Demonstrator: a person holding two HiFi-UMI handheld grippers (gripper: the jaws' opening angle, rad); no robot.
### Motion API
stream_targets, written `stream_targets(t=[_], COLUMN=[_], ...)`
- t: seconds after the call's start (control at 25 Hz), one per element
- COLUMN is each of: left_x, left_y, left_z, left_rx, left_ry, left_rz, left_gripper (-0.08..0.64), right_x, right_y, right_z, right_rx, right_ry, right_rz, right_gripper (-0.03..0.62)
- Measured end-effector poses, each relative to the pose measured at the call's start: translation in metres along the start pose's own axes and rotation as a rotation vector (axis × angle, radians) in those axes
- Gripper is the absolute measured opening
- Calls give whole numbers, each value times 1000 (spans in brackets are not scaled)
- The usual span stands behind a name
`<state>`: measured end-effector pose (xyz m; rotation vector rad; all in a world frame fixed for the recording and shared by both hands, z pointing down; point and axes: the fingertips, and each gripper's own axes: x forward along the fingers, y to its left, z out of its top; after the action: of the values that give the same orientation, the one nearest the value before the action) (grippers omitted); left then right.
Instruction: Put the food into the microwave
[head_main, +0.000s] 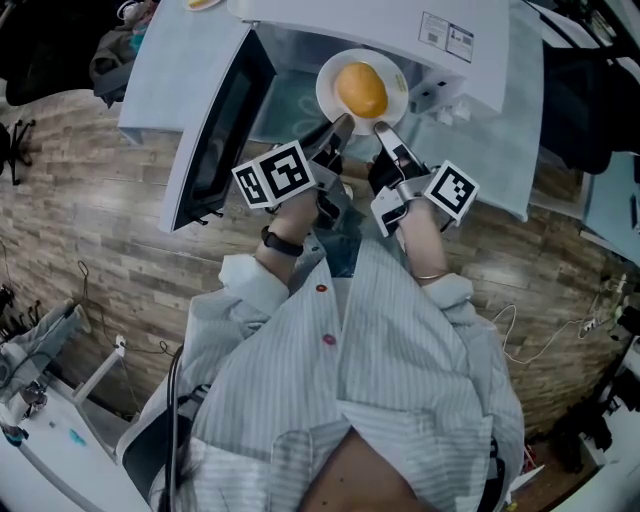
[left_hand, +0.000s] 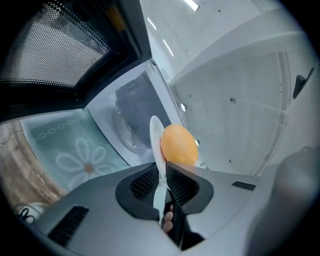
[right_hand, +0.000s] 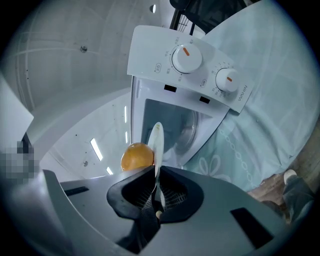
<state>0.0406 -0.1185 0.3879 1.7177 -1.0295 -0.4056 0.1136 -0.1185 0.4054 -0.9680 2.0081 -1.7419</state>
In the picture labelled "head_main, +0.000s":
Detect pale striped shirt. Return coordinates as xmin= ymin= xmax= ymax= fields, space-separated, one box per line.
xmin=147 ymin=234 xmax=526 ymax=512

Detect orange bread bun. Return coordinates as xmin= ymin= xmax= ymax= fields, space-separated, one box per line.
xmin=334 ymin=61 xmax=390 ymax=120

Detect person's right forearm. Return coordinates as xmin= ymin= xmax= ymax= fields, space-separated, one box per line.
xmin=399 ymin=204 xmax=449 ymax=286

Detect white round plate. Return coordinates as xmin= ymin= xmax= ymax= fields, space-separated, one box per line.
xmin=315 ymin=48 xmax=410 ymax=137

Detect white table with teal top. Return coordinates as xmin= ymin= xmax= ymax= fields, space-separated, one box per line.
xmin=578 ymin=149 xmax=640 ymax=262

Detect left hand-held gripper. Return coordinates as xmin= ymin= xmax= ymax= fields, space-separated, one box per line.
xmin=231 ymin=113 xmax=356 ymax=231

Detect black tripod stand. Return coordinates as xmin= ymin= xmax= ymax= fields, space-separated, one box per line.
xmin=0 ymin=283 xmax=42 ymax=344

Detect person's chest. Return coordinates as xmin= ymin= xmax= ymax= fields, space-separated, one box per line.
xmin=298 ymin=428 xmax=427 ymax=512

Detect pale denim garment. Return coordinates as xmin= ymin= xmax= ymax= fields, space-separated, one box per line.
xmin=8 ymin=299 xmax=92 ymax=362

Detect white floor cable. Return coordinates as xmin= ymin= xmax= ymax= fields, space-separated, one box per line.
xmin=491 ymin=303 xmax=601 ymax=364

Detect black padded chair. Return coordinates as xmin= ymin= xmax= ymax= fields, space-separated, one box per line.
xmin=541 ymin=47 xmax=640 ymax=177

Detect black wrist band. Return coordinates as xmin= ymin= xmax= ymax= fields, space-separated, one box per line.
xmin=261 ymin=226 xmax=305 ymax=257

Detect black swivel chair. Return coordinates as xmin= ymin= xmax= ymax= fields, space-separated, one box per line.
xmin=0 ymin=118 xmax=37 ymax=187

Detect white desk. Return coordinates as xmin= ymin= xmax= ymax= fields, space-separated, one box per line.
xmin=0 ymin=344 xmax=152 ymax=512

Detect person's left forearm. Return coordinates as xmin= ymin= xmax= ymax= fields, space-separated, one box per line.
xmin=253 ymin=192 xmax=321 ymax=289

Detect blue jeans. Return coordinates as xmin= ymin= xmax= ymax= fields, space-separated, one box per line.
xmin=319 ymin=219 xmax=366 ymax=281

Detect white microwave oven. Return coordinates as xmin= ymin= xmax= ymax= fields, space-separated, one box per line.
xmin=158 ymin=0 xmax=512 ymax=235

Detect office chair with grey garment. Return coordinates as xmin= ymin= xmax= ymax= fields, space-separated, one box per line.
xmin=88 ymin=19 xmax=152 ymax=109

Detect thin black floor cable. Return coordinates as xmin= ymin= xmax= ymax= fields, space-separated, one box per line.
xmin=74 ymin=259 xmax=127 ymax=352

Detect small white adapter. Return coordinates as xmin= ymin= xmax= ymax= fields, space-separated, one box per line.
xmin=433 ymin=98 xmax=472 ymax=125

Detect white table with pale cloth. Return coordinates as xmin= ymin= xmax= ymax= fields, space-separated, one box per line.
xmin=117 ymin=0 xmax=545 ymax=225

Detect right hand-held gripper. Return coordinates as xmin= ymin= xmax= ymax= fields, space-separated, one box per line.
xmin=367 ymin=121 xmax=481 ymax=239

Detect black headset cable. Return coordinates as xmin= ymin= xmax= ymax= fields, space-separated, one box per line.
xmin=166 ymin=344 xmax=182 ymax=512

